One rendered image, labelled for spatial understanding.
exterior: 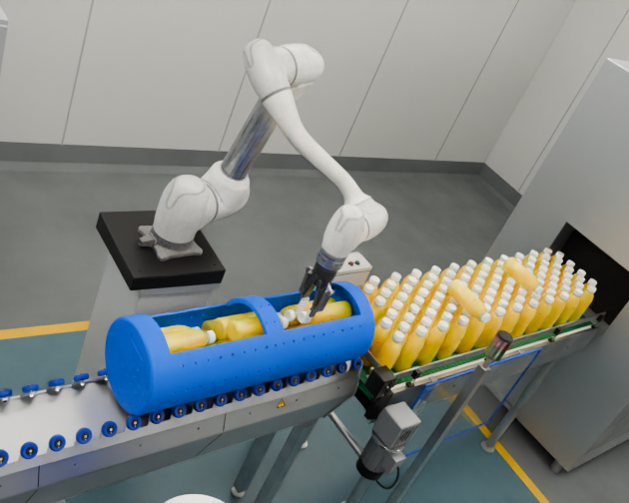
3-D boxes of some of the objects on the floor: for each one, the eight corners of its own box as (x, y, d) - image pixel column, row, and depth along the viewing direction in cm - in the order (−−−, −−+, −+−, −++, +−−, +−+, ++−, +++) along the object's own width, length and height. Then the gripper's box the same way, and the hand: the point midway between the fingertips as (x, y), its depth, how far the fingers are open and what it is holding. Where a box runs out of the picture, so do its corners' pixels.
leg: (229, 489, 327) (276, 391, 295) (239, 485, 331) (287, 388, 299) (235, 499, 324) (284, 402, 292) (246, 495, 328) (295, 398, 295)
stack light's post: (361, 536, 333) (477, 363, 277) (367, 533, 336) (484, 361, 279) (367, 544, 331) (485, 371, 274) (373, 541, 334) (491, 369, 277)
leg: (245, 515, 319) (295, 417, 287) (256, 511, 323) (307, 414, 291) (252, 526, 316) (304, 429, 284) (263, 522, 320) (314, 425, 288)
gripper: (305, 248, 239) (280, 302, 251) (334, 281, 229) (307, 336, 242) (321, 246, 244) (297, 299, 256) (351, 278, 234) (324, 333, 247)
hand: (306, 310), depth 247 cm, fingers closed on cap, 4 cm apart
